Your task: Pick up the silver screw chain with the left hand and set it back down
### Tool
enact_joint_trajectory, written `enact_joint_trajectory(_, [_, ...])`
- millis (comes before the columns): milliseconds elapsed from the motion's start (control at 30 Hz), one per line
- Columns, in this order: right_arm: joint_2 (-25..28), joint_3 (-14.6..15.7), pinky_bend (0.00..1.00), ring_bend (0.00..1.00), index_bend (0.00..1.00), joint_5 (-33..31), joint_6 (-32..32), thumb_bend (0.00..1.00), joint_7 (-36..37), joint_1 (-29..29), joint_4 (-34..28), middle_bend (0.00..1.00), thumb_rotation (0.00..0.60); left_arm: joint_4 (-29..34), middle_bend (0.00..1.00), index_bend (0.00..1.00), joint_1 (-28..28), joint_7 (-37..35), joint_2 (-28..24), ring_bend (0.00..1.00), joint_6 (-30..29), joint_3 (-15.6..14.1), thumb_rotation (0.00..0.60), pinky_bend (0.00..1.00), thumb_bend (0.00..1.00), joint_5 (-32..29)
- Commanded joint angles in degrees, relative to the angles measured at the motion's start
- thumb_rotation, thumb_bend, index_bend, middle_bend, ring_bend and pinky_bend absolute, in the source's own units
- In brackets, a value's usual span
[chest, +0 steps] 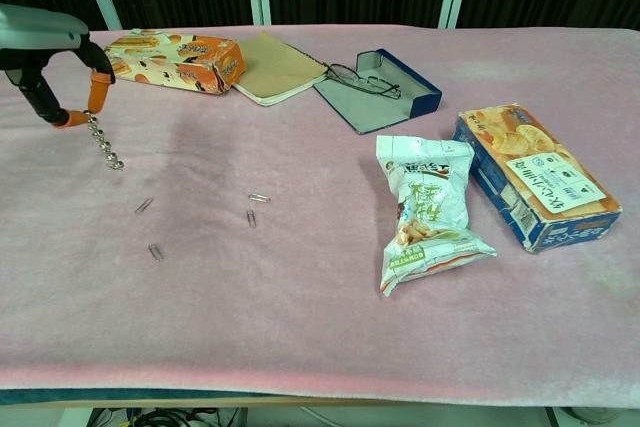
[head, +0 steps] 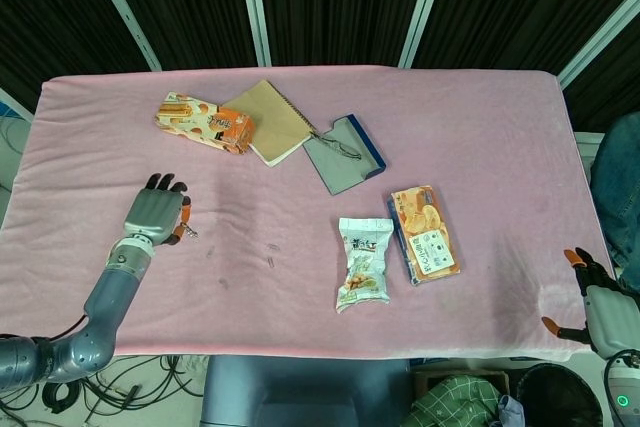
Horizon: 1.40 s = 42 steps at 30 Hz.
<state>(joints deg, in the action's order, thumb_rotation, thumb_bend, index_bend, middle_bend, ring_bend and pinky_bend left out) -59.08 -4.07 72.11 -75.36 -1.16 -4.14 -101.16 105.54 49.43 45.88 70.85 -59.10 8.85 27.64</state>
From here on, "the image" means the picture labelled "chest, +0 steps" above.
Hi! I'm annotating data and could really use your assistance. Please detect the black floor cables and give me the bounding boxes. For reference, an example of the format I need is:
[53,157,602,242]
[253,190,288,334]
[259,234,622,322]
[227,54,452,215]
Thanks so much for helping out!
[89,406,241,427]

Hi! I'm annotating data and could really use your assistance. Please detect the orange biscuit box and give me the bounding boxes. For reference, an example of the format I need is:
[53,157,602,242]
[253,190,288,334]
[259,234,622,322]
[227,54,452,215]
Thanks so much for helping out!
[102,29,247,97]

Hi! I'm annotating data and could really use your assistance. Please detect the thin black eyeglasses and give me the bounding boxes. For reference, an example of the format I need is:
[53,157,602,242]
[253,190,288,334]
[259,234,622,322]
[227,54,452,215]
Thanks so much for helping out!
[323,62,403,100]

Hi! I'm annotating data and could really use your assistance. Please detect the white snack bag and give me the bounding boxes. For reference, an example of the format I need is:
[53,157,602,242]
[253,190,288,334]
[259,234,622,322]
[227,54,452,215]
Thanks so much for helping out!
[375,134,499,300]

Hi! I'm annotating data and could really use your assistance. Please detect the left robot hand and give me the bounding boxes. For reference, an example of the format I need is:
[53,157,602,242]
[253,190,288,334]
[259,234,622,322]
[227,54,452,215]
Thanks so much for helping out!
[0,2,117,130]

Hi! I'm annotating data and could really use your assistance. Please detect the metal magnetic ball chain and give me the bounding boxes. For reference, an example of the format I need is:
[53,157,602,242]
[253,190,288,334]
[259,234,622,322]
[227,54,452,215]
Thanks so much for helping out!
[84,110,126,172]

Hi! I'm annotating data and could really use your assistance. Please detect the blue open glasses case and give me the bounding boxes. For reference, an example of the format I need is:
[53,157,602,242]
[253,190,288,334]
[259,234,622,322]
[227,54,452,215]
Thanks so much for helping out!
[313,48,444,136]

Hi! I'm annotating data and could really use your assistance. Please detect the pink table cloth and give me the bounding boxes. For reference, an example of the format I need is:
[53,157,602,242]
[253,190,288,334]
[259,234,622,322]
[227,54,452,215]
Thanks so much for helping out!
[0,24,640,396]

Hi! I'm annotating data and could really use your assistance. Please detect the brown spiral notebook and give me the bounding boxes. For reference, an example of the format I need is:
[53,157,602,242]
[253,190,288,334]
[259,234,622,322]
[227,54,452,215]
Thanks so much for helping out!
[232,31,329,108]

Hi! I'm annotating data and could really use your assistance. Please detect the blue orange chip box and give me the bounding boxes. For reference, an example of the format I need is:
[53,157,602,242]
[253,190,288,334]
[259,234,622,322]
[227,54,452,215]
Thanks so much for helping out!
[452,102,624,255]

